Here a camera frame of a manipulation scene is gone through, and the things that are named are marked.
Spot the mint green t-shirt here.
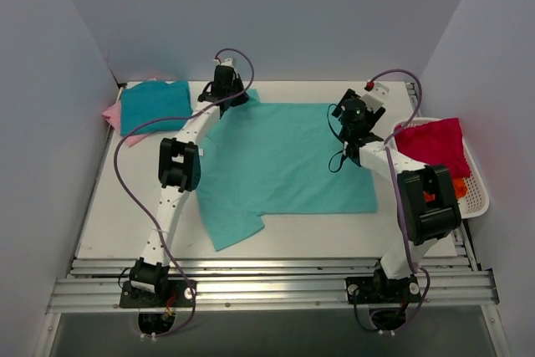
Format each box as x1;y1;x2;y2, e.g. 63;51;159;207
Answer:
196;96;378;251

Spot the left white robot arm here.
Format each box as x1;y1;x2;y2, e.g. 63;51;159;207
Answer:
129;58;248;306

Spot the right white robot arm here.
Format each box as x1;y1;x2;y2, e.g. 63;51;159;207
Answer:
331;87;461;301

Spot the folded teal t-shirt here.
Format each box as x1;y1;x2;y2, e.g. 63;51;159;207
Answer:
120;79;196;137

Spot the crimson red t-shirt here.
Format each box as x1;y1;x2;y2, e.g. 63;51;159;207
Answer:
395;118;471;179

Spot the folded pink t-shirt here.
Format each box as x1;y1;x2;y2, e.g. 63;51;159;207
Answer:
102;76;176;148

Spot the orange t-shirt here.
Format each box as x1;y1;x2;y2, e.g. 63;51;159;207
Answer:
452;178;468;200

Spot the white plastic laundry basket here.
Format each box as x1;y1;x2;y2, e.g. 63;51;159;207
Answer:
392;117;489;219

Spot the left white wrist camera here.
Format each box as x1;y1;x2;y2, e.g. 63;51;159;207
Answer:
214;56;237;69

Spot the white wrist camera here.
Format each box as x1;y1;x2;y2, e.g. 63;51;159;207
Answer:
214;56;237;69
361;81;390;112

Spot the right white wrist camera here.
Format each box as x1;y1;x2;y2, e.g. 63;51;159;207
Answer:
361;81;390;112

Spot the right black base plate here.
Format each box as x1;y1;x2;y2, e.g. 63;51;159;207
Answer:
344;276;421;305

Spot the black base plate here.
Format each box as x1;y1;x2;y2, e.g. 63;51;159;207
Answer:
344;276;421;305
119;279;193;309

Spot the aluminium rail frame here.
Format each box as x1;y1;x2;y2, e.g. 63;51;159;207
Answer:
32;80;512;357

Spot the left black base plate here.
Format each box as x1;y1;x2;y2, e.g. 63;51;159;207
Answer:
119;279;193;309

